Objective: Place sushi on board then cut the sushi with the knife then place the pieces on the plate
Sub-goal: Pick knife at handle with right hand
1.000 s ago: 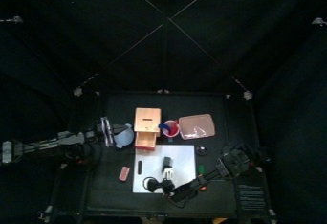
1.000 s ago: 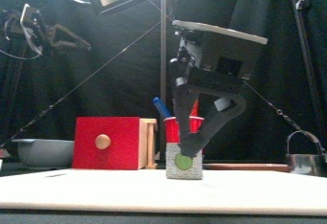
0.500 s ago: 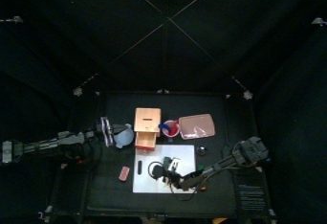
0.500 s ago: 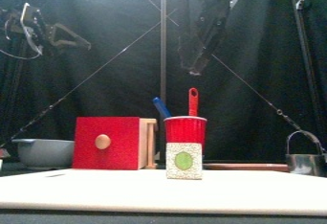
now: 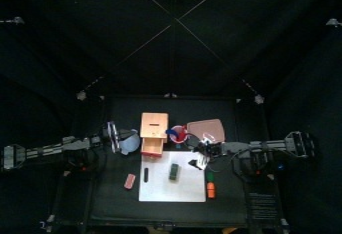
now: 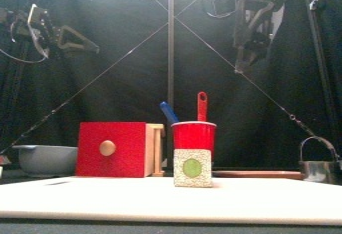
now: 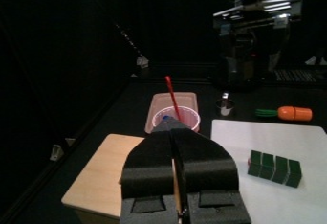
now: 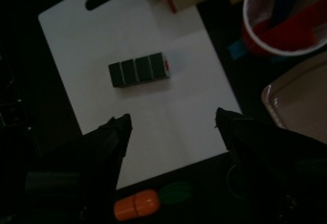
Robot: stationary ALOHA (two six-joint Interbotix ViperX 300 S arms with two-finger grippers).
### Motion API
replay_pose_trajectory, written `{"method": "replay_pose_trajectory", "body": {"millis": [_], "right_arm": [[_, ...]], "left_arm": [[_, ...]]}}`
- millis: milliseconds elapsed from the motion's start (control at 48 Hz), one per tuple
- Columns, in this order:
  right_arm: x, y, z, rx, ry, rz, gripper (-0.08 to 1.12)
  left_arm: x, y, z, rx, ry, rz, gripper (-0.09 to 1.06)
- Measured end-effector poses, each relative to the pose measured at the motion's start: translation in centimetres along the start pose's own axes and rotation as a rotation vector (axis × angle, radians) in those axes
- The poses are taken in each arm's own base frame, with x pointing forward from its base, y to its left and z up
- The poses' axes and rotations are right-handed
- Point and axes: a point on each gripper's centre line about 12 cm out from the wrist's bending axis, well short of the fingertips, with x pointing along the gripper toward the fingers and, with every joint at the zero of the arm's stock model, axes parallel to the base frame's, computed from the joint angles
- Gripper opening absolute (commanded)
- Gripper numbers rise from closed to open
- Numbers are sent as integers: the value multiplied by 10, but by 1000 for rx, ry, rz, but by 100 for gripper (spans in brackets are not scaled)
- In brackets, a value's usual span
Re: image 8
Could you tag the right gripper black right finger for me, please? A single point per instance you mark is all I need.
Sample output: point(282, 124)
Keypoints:
point(277, 164)

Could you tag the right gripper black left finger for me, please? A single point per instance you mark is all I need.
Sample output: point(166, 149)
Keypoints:
point(76, 176)

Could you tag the dark green toy sushi roll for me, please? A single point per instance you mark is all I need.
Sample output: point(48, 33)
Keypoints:
point(136, 70)

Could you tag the brown plate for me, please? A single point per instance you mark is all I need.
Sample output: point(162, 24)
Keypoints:
point(302, 103)

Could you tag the white cutting board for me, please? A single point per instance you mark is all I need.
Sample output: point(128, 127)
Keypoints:
point(170, 113)

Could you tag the blue toy knife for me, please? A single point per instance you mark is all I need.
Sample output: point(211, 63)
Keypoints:
point(285, 1)

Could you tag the orange toy carrot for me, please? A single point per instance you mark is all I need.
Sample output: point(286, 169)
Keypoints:
point(136, 205)

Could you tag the blue tape piece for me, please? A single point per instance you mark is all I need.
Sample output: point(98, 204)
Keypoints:
point(237, 49)

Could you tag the red plastic cup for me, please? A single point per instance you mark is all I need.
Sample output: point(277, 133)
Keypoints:
point(290, 39)

